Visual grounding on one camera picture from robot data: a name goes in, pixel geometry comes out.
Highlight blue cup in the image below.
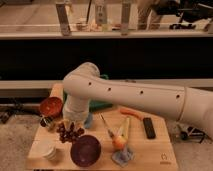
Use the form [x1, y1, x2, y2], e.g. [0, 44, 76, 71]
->
[84, 113, 93, 129]

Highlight blue crumpled cloth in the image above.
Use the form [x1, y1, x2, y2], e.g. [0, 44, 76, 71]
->
[111, 147, 134, 167]

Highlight red-brown bowl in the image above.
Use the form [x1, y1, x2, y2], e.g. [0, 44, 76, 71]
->
[39, 97, 63, 117]

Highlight white stacked bowls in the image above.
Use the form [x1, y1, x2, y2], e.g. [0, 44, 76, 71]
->
[35, 140, 56, 160]

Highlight purple bowl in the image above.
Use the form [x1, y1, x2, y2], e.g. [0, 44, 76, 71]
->
[70, 135, 101, 167]

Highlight black remote control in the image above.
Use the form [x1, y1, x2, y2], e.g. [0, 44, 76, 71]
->
[143, 117, 156, 139]

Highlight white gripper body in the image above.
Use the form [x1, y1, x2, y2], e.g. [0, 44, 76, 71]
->
[63, 109, 89, 130]

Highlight green plastic tray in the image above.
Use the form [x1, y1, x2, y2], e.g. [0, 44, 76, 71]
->
[63, 74, 113, 112]

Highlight dark red grape bunch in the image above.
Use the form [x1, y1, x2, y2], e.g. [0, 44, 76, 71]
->
[56, 123, 85, 143]

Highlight orange carrot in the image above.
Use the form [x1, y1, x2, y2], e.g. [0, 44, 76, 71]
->
[119, 108, 143, 120]

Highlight orange apple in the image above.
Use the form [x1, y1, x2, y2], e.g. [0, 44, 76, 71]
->
[112, 135, 127, 150]

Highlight yellow black cart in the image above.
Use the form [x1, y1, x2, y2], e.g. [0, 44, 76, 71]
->
[178, 126, 205, 143]

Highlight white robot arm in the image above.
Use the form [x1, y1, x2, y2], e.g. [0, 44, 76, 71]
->
[62, 62, 213, 139]

